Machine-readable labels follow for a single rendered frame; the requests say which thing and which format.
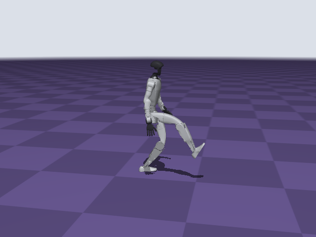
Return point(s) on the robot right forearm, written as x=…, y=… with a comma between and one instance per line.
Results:
x=147, y=110

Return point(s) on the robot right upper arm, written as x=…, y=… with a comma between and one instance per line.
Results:
x=150, y=86

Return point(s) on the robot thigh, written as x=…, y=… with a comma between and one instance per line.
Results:
x=160, y=127
x=165, y=118

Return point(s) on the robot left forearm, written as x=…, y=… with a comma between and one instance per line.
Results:
x=160, y=103

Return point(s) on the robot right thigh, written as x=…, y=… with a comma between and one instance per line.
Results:
x=165, y=118

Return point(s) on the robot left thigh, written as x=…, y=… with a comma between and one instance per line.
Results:
x=160, y=127

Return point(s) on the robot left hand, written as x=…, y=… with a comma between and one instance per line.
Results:
x=166, y=111

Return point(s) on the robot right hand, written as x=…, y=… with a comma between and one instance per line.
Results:
x=150, y=127

